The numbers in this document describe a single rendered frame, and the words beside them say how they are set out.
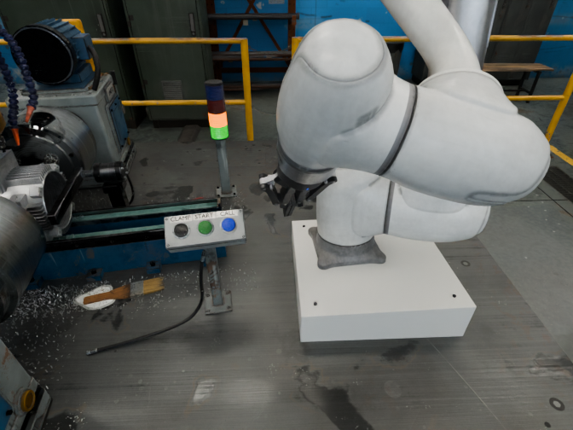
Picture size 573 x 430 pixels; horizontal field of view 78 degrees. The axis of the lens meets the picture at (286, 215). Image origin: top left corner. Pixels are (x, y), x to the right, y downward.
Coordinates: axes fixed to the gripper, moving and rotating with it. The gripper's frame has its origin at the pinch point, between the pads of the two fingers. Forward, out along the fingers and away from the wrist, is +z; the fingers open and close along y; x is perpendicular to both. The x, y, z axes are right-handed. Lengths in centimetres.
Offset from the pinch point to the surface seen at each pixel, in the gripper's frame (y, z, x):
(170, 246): 24.5, 10.3, 3.1
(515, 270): -155, 133, 15
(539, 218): -210, 160, -19
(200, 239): 18.1, 10.3, 2.4
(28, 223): 54, 14, -6
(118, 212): 44, 42, -17
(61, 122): 58, 36, -45
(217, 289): 16.7, 26.6, 11.7
